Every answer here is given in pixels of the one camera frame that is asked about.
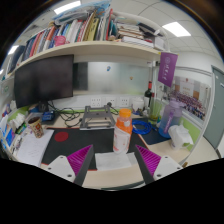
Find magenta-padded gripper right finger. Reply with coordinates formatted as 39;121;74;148
134;144;184;185

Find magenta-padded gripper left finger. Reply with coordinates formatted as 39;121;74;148
44;143;96;187

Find orange-capped drink bottle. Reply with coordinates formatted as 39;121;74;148
112;108;134;155

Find large purple water jug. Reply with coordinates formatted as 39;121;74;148
158;99;184;139

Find flat round red coaster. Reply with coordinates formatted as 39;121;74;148
54;131;70;143

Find white written paper sheet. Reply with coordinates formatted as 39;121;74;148
15;128;55;168

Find dark blue mat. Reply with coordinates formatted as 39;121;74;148
138;128;171;146

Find crumpled white plastic bag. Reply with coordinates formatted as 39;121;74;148
167;124;194;150

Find patterned paper cup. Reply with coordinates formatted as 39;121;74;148
27;116;45;139

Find small blue box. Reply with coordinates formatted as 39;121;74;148
41;110;56;123

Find white paper napkin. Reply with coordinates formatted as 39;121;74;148
94;151;134;172

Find blue packet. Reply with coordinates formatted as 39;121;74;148
4;128;16;148

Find grey metal laptop stand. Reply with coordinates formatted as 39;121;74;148
79;104;117;131

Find white tissue pack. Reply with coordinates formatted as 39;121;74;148
11;113;28;134

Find white cup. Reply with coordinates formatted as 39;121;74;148
132;98;145;113

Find group photo poster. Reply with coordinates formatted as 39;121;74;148
169;75;211;121

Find grey door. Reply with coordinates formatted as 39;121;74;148
203;65;224;149

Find dark wine bottle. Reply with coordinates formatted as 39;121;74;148
144;80;154;109

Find black computer monitor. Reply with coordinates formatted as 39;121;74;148
13;54;75;113

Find purple hanging banner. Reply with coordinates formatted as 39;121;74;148
157;51;179;88

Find beige shelf with books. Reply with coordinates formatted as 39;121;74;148
4;1;171;76

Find black cables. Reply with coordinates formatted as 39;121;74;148
48;101;83;128

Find coiled blue cable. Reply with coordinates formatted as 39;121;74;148
131;119;153;136

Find white wall socket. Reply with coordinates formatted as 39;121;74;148
90;97;103;108
105;97;118;108
119;97;131;108

